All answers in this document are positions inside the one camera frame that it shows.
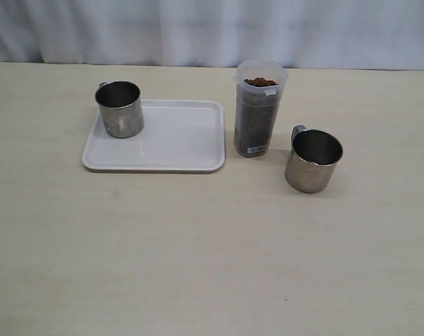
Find steel mug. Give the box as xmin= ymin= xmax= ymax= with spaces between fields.
xmin=285 ymin=125 xmax=343 ymax=193
xmin=95 ymin=80 xmax=144 ymax=139

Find white plastic tray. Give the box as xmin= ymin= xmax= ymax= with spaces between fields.
xmin=81 ymin=99 xmax=226 ymax=174

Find translucent plastic container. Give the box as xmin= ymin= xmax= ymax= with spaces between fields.
xmin=234 ymin=59 xmax=287 ymax=158

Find white curtain backdrop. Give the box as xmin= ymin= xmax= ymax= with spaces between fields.
xmin=0 ymin=1 xmax=424 ymax=70

